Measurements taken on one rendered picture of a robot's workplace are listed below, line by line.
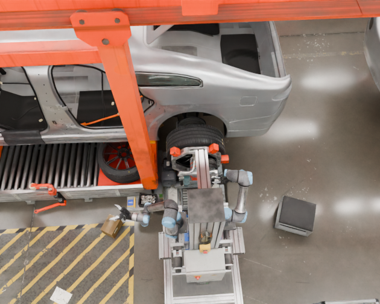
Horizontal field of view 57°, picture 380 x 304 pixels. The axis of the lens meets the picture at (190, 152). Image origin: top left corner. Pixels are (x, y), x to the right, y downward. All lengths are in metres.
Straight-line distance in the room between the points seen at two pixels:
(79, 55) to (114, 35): 0.37
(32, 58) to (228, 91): 1.81
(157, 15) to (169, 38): 2.68
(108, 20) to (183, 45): 2.71
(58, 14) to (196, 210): 1.47
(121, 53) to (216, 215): 1.21
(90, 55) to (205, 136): 1.74
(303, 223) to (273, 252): 0.52
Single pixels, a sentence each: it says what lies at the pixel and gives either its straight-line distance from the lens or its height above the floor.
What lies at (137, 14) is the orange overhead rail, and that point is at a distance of 2.07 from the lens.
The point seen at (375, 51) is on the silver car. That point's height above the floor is 1.10.
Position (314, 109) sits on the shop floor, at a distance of 5.58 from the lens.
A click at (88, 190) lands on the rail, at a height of 0.36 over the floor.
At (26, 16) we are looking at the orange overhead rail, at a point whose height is 3.00.
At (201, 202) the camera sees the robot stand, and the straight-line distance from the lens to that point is 2.44.
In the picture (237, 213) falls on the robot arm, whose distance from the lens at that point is 3.46.
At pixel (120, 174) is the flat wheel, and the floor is 0.50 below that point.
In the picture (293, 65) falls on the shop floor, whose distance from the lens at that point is 6.03.
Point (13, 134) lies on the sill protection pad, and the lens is 4.39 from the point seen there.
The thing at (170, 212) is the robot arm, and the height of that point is 1.46.
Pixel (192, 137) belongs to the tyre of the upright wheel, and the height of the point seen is 1.18.
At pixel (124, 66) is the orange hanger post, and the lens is 2.34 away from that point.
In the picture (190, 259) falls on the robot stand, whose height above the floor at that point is 1.23.
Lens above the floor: 4.32
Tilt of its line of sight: 62 degrees down
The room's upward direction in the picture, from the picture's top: 1 degrees counter-clockwise
